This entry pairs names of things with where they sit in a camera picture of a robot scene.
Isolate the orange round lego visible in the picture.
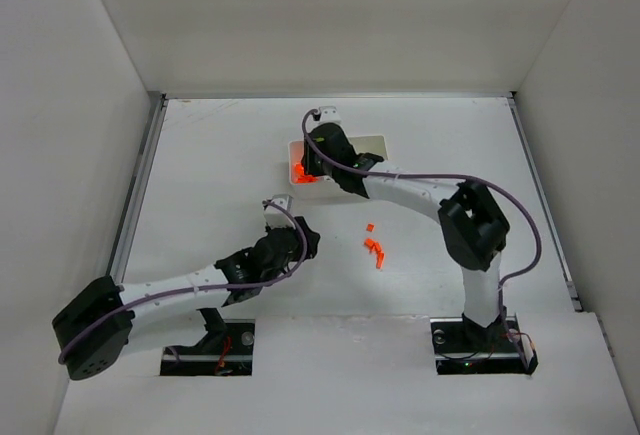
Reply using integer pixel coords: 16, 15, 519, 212
294, 163, 306, 178

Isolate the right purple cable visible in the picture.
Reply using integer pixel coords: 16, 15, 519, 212
301, 108, 543, 356

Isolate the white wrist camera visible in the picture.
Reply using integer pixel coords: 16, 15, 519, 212
311, 105, 342, 126
263, 194, 294, 229

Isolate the white three-compartment container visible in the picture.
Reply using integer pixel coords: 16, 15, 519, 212
288, 135, 388, 201

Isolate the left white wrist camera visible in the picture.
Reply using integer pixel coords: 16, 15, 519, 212
263, 194, 294, 229

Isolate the purple cable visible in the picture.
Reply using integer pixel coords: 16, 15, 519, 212
301, 108, 543, 356
58, 199, 309, 366

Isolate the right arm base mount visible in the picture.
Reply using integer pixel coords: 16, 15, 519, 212
430, 316, 539, 375

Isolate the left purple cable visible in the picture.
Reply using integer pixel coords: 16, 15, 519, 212
58, 199, 309, 366

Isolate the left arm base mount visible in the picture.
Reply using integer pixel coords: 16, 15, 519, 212
159, 309, 256, 378

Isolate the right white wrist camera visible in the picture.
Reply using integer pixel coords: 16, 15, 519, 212
311, 105, 342, 126

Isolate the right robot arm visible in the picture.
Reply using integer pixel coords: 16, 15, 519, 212
302, 122, 510, 331

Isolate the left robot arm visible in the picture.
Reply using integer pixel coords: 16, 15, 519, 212
52, 216, 321, 381

